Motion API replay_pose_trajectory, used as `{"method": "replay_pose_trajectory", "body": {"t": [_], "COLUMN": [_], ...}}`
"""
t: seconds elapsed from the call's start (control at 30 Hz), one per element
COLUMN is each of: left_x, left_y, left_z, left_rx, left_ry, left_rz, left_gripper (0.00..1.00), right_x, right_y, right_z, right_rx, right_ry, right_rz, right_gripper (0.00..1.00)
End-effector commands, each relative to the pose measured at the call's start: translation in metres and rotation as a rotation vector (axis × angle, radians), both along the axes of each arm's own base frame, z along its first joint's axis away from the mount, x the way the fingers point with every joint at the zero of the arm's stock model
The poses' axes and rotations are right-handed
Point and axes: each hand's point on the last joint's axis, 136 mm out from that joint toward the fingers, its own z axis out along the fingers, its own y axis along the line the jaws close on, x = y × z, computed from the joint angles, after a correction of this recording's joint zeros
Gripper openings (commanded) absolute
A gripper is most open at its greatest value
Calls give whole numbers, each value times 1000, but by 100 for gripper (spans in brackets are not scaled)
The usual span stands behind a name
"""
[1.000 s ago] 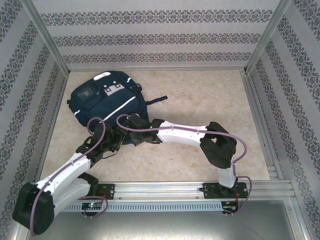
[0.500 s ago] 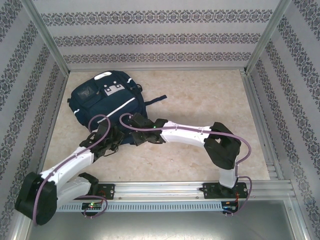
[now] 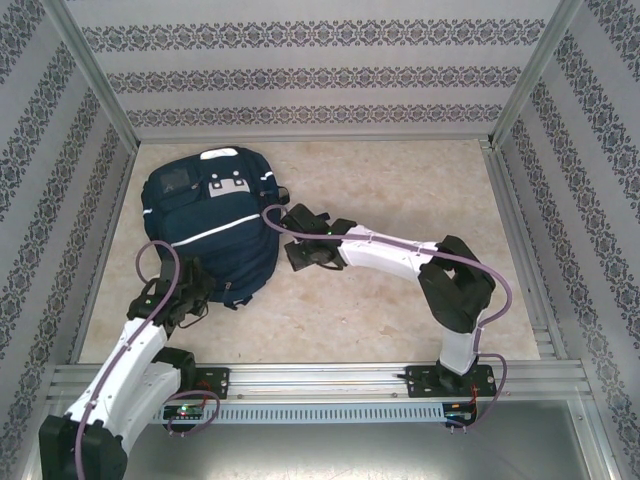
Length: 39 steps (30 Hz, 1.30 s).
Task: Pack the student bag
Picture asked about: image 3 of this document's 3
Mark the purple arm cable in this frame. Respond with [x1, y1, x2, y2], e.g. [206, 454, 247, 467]
[261, 203, 514, 434]
[74, 240, 221, 480]

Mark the aluminium mounting rail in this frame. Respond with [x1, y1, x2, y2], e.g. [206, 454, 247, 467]
[47, 362, 594, 401]

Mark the aluminium frame post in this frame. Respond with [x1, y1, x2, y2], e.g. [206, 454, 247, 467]
[38, 0, 141, 147]
[487, 0, 585, 147]

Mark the grey metal sheet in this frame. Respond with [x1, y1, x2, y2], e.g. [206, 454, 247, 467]
[29, 399, 616, 480]

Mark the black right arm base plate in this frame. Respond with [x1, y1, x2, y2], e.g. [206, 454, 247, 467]
[404, 364, 496, 400]

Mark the slotted grey cable duct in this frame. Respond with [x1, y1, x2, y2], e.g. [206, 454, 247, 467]
[149, 402, 447, 425]

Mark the aluminium side rail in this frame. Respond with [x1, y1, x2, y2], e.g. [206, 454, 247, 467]
[478, 139, 569, 361]
[67, 142, 139, 364]

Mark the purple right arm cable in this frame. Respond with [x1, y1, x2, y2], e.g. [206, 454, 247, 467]
[261, 203, 514, 434]

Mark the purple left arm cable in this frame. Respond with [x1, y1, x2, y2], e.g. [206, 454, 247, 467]
[74, 240, 221, 480]

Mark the navy blue backpack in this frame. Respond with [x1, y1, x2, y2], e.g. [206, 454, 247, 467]
[141, 145, 292, 310]

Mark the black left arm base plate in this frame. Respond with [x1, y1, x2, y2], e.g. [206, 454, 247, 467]
[169, 367, 232, 401]

